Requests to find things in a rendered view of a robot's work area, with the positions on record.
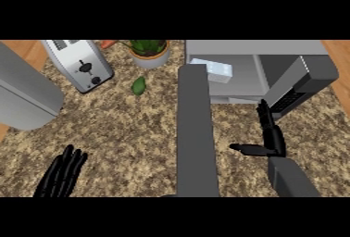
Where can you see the grey microwave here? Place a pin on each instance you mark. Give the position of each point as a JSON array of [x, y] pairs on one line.
[[269, 74]]

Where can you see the potted green plant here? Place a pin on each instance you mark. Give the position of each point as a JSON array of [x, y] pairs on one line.
[[148, 52]]

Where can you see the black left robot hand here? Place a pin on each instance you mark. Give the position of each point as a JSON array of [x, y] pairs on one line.
[[61, 177]]

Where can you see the green leaf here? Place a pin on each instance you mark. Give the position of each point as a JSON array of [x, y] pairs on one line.
[[137, 86]]

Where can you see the large grey appliance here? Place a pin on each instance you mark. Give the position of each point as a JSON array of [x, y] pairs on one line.
[[25, 92]]

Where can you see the white milk carton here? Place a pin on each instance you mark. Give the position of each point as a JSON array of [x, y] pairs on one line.
[[217, 71]]

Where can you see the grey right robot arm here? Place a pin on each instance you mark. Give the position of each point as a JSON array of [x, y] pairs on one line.
[[291, 177]]

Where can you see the silver toaster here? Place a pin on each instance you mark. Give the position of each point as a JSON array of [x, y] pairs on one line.
[[80, 64]]

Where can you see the dark grey microwave door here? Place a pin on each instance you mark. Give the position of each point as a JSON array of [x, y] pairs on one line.
[[195, 129]]

